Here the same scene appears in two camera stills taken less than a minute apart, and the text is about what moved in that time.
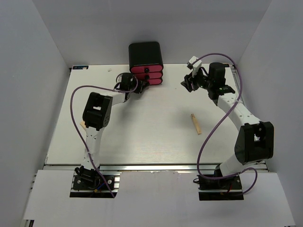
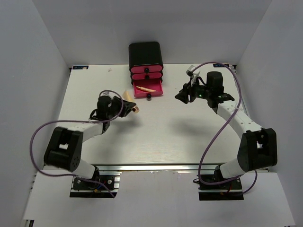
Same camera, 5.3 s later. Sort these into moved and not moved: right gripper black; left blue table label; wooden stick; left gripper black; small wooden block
Moved: left gripper black; small wooden block; right gripper black; wooden stick
Not moved: left blue table label
